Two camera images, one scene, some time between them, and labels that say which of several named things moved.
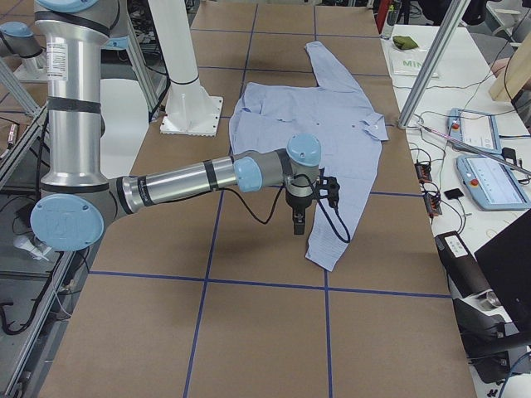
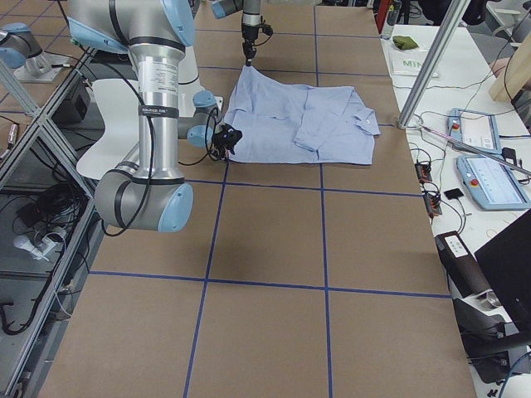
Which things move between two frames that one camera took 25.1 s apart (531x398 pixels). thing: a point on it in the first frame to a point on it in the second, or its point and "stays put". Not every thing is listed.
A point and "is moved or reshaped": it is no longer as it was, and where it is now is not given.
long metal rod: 475,150 stays put
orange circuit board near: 432,204 stays put
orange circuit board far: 423,171 stays put
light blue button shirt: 336,113 is moved or reshaped
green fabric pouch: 403,42 stays put
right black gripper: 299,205 to 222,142
